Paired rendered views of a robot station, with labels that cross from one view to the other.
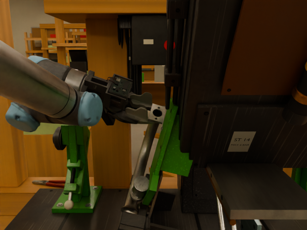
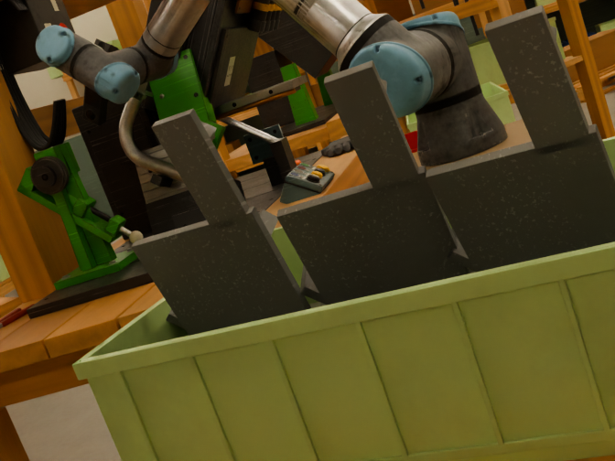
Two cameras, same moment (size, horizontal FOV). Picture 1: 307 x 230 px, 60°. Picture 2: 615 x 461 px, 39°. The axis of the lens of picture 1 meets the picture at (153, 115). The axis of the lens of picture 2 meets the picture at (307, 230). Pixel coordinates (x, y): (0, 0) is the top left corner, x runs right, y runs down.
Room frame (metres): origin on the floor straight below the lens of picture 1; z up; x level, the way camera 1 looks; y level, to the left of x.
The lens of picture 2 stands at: (-0.07, 1.85, 1.16)
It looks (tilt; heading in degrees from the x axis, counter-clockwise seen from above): 10 degrees down; 286
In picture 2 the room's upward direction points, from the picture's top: 20 degrees counter-clockwise
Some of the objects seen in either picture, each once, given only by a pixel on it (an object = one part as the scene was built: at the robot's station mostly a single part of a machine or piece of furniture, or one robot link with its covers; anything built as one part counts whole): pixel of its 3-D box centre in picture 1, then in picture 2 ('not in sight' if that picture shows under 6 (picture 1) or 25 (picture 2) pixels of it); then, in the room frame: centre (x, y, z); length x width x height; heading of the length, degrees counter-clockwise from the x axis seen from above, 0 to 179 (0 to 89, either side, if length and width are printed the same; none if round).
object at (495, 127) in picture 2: not in sight; (454, 122); (0.04, 0.36, 0.98); 0.15 x 0.15 x 0.10
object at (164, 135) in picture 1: (175, 142); (184, 100); (0.63, -0.05, 1.17); 0.13 x 0.12 x 0.20; 90
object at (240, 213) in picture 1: (240, 169); (227, 109); (0.59, -0.21, 1.11); 0.39 x 0.16 x 0.03; 0
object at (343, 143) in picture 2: not in sight; (339, 146); (0.41, -0.49, 0.91); 0.20 x 0.11 x 0.03; 99
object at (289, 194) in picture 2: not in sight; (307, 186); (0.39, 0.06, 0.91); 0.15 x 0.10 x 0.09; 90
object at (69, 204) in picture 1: (70, 197); (127, 232); (0.73, 0.25, 0.96); 0.06 x 0.03 x 0.06; 0
